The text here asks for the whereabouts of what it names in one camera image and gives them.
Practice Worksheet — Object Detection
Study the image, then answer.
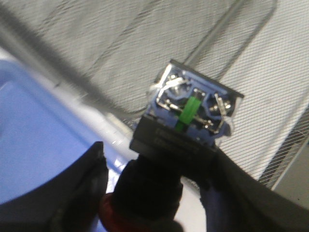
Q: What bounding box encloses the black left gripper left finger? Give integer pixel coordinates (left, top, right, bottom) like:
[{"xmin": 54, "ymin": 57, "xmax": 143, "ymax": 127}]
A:
[{"xmin": 0, "ymin": 142, "xmax": 108, "ymax": 232}]

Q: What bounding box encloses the mesh rack tray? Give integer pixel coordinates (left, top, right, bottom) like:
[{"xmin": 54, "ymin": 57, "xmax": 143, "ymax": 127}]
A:
[{"xmin": 0, "ymin": 0, "xmax": 309, "ymax": 188}]

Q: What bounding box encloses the red emergency stop button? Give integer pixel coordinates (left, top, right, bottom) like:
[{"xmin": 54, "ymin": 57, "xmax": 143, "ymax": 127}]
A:
[{"xmin": 99, "ymin": 60, "xmax": 244, "ymax": 232}]

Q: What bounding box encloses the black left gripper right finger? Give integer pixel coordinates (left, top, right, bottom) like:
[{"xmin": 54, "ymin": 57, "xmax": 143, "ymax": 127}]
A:
[{"xmin": 200, "ymin": 149, "xmax": 309, "ymax": 232}]

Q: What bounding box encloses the blue plastic tray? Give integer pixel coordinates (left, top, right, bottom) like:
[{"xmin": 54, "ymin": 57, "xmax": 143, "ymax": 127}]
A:
[{"xmin": 0, "ymin": 50, "xmax": 137, "ymax": 203}]

